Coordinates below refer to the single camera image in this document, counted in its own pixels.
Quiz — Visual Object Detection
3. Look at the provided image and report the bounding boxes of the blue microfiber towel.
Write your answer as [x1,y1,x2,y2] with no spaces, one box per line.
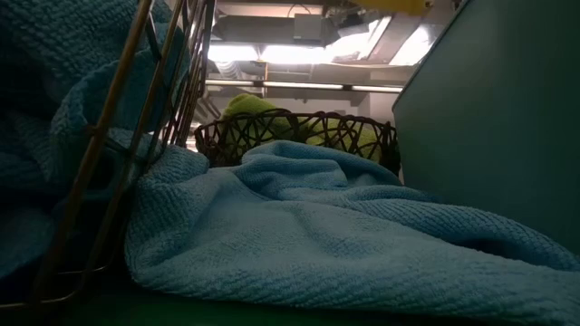
[0,126,150,282]
[124,139,580,325]
[0,0,191,150]

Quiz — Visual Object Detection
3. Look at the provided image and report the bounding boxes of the yellow microfiber towel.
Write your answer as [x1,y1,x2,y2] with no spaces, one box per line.
[351,0,430,16]

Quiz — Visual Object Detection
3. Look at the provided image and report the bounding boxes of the gold rectangular wire basket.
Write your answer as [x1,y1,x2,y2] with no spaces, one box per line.
[0,0,218,313]

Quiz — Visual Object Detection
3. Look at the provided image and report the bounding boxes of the grey square box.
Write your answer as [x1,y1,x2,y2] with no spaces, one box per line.
[293,12,324,43]

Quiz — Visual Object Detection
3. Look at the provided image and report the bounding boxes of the teal plastic bin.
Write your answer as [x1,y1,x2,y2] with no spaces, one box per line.
[391,0,580,254]

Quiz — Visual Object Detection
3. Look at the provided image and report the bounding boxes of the black round wire basket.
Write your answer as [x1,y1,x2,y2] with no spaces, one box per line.
[193,108,402,176]

